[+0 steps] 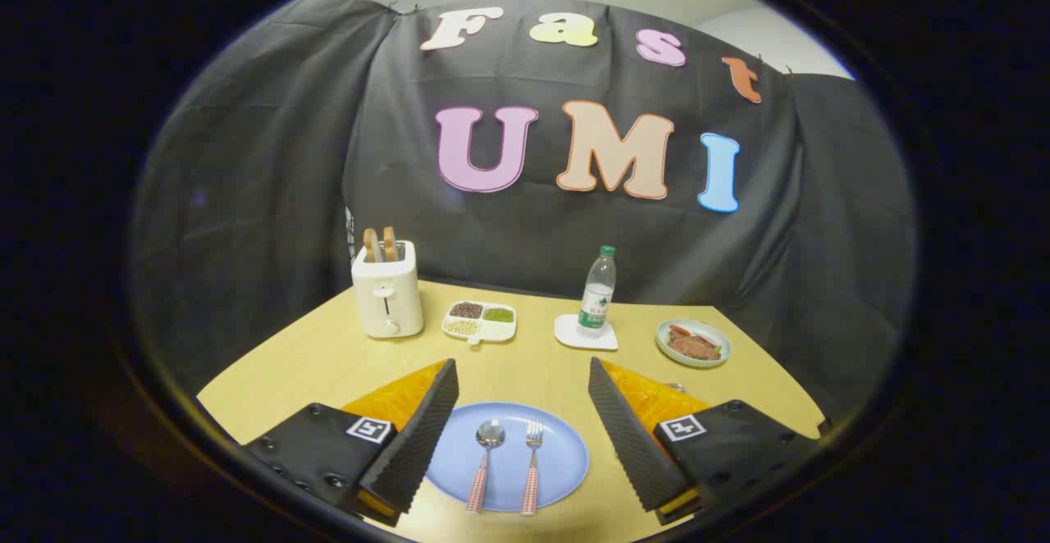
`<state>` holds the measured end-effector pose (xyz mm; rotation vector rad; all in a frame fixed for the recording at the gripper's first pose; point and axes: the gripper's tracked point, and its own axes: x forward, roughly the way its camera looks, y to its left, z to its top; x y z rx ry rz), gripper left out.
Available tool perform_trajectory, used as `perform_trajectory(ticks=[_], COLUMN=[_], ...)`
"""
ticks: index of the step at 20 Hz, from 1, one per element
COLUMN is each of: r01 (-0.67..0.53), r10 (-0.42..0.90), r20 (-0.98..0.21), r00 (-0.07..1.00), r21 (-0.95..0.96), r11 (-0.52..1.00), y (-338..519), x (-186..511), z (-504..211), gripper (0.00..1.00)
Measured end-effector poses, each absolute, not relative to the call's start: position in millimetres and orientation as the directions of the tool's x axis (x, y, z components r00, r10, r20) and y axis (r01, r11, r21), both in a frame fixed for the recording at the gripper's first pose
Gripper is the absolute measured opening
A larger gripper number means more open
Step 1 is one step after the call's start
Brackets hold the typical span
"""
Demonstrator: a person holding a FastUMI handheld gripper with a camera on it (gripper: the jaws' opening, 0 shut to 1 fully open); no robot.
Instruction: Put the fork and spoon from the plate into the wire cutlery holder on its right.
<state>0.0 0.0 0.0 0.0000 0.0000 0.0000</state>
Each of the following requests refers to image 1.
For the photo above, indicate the clear plastic water bottle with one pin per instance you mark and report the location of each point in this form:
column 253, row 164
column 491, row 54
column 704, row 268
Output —
column 598, row 293

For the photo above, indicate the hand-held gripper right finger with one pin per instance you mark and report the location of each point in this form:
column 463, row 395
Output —
column 627, row 436

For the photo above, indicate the sliced meat with vegetables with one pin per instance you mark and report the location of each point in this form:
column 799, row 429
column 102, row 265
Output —
column 694, row 346

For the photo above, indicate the blue round plate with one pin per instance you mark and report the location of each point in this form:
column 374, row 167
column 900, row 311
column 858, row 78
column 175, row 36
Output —
column 566, row 453

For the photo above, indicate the toasted bread slice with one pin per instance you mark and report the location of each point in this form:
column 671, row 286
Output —
column 372, row 244
column 390, row 243

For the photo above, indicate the black backdrop cloth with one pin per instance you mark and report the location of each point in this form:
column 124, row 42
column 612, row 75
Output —
column 287, row 157

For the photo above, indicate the white square coaster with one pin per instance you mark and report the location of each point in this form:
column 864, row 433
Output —
column 570, row 335

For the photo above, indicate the pale green plate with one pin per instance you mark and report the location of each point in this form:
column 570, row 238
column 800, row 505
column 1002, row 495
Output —
column 666, row 348

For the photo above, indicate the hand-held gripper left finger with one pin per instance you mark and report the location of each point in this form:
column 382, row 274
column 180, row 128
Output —
column 414, row 444

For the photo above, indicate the white divided bean dish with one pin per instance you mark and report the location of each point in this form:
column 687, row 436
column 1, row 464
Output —
column 480, row 323

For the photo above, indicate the white toaster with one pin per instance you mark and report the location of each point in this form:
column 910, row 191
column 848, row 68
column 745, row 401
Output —
column 387, row 297

